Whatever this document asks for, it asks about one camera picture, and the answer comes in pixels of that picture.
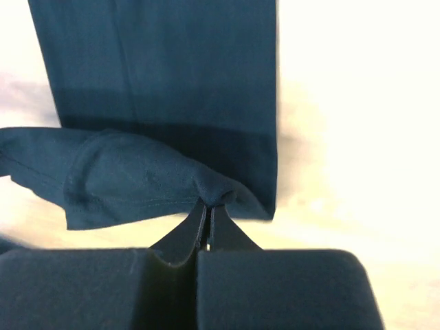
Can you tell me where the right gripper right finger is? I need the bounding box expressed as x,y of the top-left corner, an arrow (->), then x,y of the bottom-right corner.
197,206 -> 384,329

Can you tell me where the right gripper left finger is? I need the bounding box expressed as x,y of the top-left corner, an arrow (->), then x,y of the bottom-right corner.
1,203 -> 206,329

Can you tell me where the black t-shirt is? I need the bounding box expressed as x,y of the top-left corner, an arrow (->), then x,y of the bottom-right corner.
1,1 -> 277,230

